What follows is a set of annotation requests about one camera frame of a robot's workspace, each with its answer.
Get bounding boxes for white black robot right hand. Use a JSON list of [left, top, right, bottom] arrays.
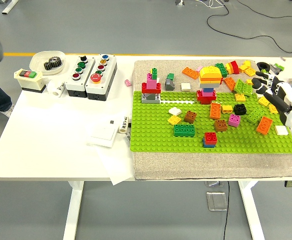
[[251, 70, 292, 129]]

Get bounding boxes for dark green long brick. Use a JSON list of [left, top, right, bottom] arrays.
[[173, 123, 196, 138]]

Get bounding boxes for orange long brick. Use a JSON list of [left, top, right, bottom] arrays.
[[223, 76, 237, 92], [256, 116, 273, 135], [181, 66, 201, 80], [210, 101, 222, 120]]

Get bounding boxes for lime green long brick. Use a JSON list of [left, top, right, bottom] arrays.
[[246, 107, 266, 125]]

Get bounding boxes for black square brick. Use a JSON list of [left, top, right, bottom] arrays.
[[233, 103, 248, 116]]

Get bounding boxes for pink square brick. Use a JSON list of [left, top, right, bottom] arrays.
[[228, 113, 241, 128]]

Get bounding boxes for yellow brick pair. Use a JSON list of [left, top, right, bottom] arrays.
[[239, 60, 252, 73]]

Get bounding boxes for red yellow orange curved bricks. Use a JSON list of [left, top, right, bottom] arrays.
[[225, 60, 241, 75]]

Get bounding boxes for brown square brick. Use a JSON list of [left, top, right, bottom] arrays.
[[184, 110, 197, 124], [214, 119, 228, 132]]

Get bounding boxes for dark green chunky brick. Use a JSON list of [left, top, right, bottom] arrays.
[[214, 62, 228, 78]]

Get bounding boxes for burger-shaped multicolour brick tower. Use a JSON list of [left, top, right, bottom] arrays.
[[196, 65, 223, 105]]

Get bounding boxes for red and blue brick stack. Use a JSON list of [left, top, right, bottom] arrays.
[[202, 131, 218, 149]]

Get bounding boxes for grey slope brick green top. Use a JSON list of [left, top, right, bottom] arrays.
[[164, 72, 176, 92]]

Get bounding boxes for green studded baseplate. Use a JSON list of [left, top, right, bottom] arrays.
[[130, 90, 292, 154]]

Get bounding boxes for red pink grey brick tower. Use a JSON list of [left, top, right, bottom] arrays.
[[141, 67, 162, 105]]

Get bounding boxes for green and grey clip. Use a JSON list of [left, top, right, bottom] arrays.
[[270, 62, 285, 75]]

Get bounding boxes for lime green flat plate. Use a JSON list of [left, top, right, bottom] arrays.
[[242, 83, 254, 97], [233, 78, 246, 95]]

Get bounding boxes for black tape roll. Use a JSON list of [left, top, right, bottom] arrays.
[[257, 61, 271, 72]]

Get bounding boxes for white table leg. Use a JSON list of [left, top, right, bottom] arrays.
[[238, 180, 265, 240], [62, 180, 84, 240]]

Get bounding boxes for grey-brown mat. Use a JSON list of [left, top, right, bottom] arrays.
[[133, 59, 292, 181]]

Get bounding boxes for white labelled tube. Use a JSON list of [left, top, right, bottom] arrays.
[[118, 115, 129, 134]]

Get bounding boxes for white paper sheet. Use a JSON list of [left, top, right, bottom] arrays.
[[83, 123, 136, 186]]

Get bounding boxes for grey emergency-stop control box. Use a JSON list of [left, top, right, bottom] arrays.
[[85, 53, 118, 102]]

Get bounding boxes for grey four-button control box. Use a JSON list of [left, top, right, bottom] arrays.
[[64, 55, 96, 98]]

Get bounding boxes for white pipe tee fitting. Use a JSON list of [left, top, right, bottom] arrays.
[[47, 79, 66, 97]]

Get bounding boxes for black metal gear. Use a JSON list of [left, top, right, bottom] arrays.
[[43, 56, 63, 71]]

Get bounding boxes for white plastic bowl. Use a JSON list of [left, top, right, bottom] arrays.
[[29, 50, 66, 76]]

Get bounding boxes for white distant table foot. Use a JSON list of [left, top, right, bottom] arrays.
[[1, 0, 19, 15]]

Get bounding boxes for long black floor cable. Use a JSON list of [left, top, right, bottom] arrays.
[[206, 0, 292, 61]]

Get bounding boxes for black power cable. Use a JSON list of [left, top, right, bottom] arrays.
[[222, 180, 230, 240]]

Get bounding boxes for white floor cable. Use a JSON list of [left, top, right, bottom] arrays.
[[195, 0, 225, 9]]

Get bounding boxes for white wall switch plate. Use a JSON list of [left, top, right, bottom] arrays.
[[86, 124, 118, 149]]

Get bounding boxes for cream red-green switch box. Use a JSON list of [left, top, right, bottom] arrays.
[[13, 68, 47, 94]]

